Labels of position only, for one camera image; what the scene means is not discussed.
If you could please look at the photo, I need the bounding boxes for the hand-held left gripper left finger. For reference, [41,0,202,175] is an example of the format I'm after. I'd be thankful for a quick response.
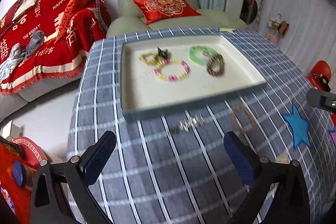
[29,130,116,224]

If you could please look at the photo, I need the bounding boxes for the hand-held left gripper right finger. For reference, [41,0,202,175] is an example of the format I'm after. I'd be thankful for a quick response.
[223,131,312,224]

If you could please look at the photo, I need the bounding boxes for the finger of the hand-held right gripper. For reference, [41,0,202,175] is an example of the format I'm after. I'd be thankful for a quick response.
[307,88,336,113]

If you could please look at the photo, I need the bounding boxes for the braided brown bracelet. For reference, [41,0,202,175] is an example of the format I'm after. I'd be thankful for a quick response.
[231,103,257,133]

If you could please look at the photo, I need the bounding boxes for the silver crystal bracelet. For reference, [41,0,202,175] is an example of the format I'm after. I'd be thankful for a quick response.
[169,114,206,134]

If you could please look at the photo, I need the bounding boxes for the grey shallow tray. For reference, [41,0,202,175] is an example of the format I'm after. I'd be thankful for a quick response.
[120,34,268,123]

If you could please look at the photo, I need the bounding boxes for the brown bead bracelet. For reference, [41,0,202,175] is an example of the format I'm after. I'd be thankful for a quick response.
[205,54,225,77]

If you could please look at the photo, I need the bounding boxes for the pastel bead bracelet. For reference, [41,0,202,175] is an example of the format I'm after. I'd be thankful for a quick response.
[154,58,191,82]

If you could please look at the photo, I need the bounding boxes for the gold bracelet with yellow charm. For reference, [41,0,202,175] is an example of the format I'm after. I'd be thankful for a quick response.
[139,52,161,66]

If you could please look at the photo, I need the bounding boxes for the green translucent bangle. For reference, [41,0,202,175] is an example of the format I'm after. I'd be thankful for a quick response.
[188,45,219,66]

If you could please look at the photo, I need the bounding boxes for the black claw hair clip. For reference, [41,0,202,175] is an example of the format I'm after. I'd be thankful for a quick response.
[156,47,172,61]

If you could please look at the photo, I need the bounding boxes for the red plastic stool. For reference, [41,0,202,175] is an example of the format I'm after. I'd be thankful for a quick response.
[308,60,333,91]

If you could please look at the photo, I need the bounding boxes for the slipper rack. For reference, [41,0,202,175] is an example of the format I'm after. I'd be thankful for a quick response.
[264,14,290,43]

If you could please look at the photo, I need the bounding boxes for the white sheer curtain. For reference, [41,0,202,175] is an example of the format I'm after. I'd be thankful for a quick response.
[258,0,336,88]

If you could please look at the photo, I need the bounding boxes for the grey sofa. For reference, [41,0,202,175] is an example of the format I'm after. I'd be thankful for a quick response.
[0,0,111,120]

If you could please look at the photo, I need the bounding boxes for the red gift box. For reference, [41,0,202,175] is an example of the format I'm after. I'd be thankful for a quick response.
[0,136,40,224]

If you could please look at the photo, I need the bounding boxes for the red printed sofa blanket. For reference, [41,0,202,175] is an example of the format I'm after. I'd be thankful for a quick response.
[0,0,108,95]

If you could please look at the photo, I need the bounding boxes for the white washing machine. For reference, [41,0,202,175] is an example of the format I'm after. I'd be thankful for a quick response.
[240,0,266,26]

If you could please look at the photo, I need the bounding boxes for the grey clothes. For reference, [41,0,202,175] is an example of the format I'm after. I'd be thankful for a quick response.
[10,29,47,59]

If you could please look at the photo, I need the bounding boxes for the red fringed cushion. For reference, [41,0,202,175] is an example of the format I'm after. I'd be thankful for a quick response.
[56,0,82,38]

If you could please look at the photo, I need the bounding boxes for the red embroidered cushion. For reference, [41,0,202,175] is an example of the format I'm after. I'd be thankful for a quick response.
[131,0,203,25]

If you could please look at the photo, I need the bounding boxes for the patterned white pillow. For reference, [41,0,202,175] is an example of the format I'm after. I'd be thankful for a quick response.
[12,0,45,21]

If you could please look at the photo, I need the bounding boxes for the dark red sofa cushion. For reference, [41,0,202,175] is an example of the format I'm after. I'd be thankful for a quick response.
[4,0,25,22]

